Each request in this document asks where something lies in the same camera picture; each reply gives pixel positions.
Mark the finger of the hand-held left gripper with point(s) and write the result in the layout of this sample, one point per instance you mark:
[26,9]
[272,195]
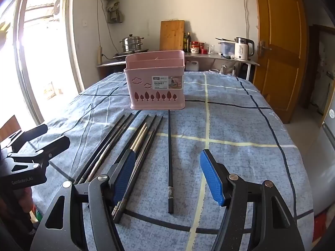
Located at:
[34,133]
[53,146]

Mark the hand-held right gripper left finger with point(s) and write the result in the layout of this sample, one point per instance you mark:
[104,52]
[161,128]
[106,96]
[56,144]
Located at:
[125,172]

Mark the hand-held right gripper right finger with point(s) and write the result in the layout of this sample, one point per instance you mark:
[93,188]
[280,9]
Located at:
[210,180]

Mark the light wooden chopstick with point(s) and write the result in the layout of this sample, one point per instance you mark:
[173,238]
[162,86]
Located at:
[140,133]
[143,137]

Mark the bundle of dark chopsticks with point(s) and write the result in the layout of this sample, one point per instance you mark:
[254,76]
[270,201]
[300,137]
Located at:
[119,211]

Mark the black chopstick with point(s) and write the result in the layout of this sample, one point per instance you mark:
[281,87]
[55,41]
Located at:
[170,162]

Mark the pink plastic utensil basket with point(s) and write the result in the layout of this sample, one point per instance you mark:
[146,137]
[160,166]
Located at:
[146,94]

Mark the brown wooden panel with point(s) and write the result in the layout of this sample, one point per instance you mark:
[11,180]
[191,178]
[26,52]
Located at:
[10,127]

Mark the blue checked blanket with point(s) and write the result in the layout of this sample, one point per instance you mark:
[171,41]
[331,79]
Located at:
[235,125]

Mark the large window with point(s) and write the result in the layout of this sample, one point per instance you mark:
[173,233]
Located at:
[47,57]

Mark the small side table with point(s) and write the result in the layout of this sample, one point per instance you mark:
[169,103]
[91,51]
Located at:
[110,65]

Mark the beige power strip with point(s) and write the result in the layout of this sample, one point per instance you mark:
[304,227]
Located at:
[99,55]

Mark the plastic bag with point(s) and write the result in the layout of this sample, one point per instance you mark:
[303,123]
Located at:
[227,70]

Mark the black induction cooker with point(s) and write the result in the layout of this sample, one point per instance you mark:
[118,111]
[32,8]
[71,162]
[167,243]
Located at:
[120,55]

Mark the white plastic jug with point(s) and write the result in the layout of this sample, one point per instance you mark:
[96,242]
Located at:
[191,66]

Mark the steel shelf table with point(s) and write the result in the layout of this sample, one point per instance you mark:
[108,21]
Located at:
[209,56]

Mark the outdoor fan unit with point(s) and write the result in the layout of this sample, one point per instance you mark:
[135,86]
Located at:
[57,7]

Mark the stainless steel steamer pot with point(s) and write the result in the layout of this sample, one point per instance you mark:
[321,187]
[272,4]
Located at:
[132,44]

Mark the clear drinking glass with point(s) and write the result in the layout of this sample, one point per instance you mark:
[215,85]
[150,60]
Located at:
[211,49]

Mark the brown wooden door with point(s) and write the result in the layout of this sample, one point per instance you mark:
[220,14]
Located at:
[282,70]

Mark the blue and white container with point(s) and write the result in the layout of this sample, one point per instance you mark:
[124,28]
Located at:
[226,49]

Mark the white electric kettle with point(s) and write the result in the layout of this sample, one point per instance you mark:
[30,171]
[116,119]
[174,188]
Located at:
[240,51]

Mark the red lidded jar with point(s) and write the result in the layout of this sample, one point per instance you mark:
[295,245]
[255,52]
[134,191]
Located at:
[195,48]

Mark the dark sauce bottle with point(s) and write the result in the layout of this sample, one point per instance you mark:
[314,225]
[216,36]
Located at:
[189,44]

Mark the cooking oil bottle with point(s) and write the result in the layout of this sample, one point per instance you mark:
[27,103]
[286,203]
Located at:
[185,44]

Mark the bamboo cutting board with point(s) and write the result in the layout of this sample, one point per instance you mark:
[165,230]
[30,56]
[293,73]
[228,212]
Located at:
[171,36]

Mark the hanging beige cloth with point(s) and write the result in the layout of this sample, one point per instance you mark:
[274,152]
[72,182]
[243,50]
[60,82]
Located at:
[113,7]

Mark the white wall switch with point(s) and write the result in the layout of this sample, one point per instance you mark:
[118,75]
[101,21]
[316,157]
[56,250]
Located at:
[85,23]

